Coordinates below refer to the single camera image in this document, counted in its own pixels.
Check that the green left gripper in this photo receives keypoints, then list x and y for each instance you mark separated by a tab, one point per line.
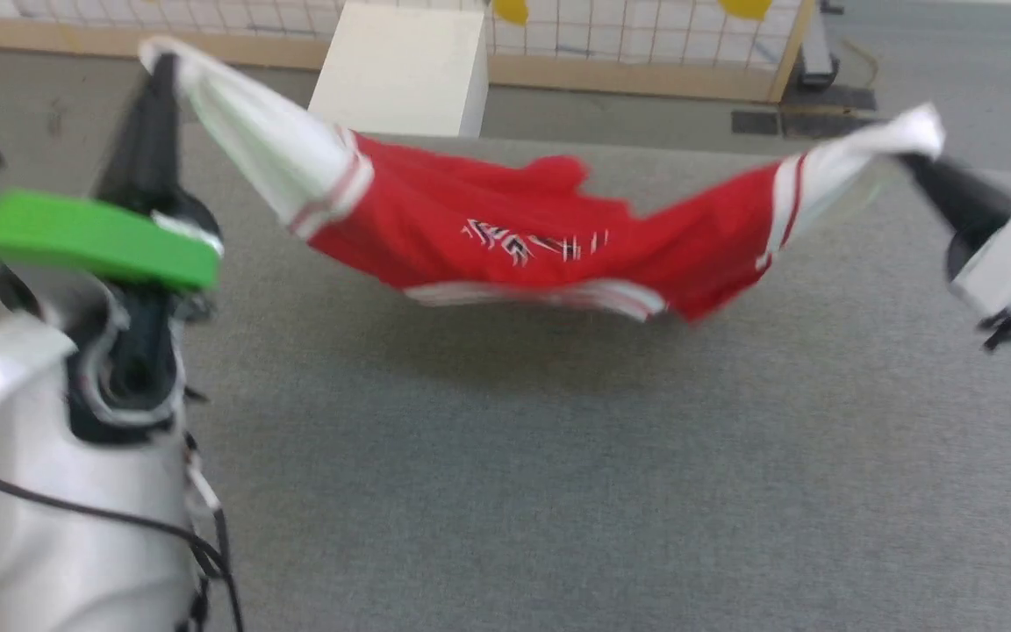
84	237

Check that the lemon print grid partition screen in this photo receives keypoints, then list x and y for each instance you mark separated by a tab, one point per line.
628	44

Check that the red basketball jersey white trim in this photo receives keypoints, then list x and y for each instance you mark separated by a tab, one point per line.
514	228

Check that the white rectangular box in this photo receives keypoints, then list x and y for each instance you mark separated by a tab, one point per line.
405	70

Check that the grey metal post foot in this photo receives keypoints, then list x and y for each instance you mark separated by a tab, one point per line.
820	53

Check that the large black floor mat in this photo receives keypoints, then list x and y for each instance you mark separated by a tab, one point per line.
830	110

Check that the small black floor mat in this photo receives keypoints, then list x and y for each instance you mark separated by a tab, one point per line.
755	122

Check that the grey fabric sofa cushion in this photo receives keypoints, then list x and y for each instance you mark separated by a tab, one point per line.
558	439

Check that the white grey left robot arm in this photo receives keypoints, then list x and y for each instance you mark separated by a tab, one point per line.
58	491

